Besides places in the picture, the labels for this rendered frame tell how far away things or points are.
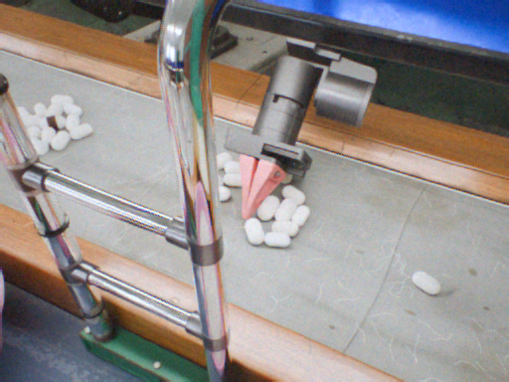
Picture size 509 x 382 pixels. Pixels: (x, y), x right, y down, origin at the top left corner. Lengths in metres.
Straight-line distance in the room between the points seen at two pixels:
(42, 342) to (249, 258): 0.26
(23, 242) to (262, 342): 0.30
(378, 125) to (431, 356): 0.35
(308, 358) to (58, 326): 0.31
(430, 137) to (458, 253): 0.19
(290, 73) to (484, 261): 0.32
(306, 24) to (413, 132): 0.43
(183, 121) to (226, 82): 0.59
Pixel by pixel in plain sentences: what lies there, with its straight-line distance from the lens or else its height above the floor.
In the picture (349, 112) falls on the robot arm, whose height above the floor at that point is 0.86.
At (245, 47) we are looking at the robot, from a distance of 1.51.
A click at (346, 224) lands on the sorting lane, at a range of 0.61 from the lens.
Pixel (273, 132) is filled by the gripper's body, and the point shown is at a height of 0.84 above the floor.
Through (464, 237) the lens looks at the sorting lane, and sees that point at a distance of 0.64.
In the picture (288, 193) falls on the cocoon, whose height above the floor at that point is 0.76.
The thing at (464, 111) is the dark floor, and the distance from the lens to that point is 2.22.
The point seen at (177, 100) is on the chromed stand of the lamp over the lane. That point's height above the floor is 1.07.
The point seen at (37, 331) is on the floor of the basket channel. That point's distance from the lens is 0.64.
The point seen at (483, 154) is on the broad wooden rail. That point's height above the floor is 0.76.
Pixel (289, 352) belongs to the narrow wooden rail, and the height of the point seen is 0.76.
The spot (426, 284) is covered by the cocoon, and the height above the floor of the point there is 0.76.
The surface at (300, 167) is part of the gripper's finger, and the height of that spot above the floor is 0.80.
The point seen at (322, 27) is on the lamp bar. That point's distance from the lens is 0.32.
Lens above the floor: 1.19
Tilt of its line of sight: 46 degrees down
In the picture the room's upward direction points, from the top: straight up
